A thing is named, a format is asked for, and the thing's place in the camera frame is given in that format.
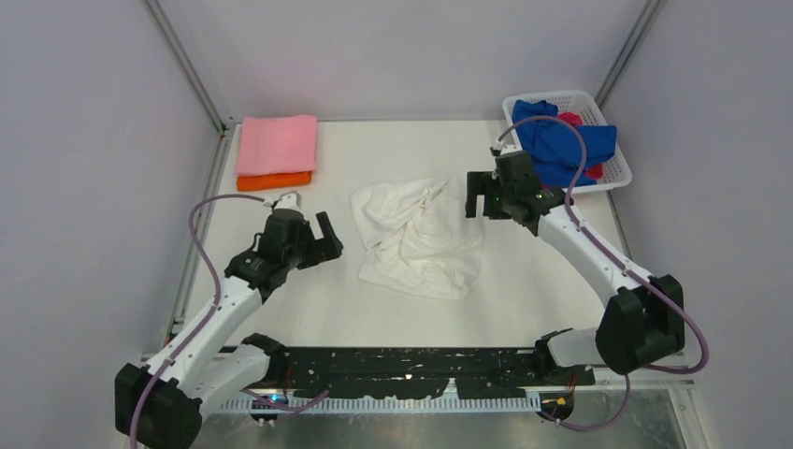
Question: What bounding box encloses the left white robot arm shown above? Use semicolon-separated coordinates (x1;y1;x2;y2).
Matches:
114;192;343;448

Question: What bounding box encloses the folded orange t shirt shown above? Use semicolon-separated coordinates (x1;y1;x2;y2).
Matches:
236;171;313;192

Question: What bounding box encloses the white printed t shirt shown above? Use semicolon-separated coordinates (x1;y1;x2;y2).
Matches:
351;178;484;300

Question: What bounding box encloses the folded pink t shirt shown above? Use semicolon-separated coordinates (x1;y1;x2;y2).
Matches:
236;114;318;177

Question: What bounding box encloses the white plastic basket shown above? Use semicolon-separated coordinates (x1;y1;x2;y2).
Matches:
502;90;632;194

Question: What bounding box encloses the blue t shirt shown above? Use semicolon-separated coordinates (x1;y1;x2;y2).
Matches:
512;100;617;187

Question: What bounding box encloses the red t shirt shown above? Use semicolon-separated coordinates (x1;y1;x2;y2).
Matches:
532;112;617;187

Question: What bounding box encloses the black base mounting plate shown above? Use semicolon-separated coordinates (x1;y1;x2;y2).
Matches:
253;346;595;399

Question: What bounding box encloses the white slotted cable duct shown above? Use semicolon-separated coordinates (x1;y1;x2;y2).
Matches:
215;393;541;414

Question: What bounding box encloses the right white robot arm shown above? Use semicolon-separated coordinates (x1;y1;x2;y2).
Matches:
465;151;685;384

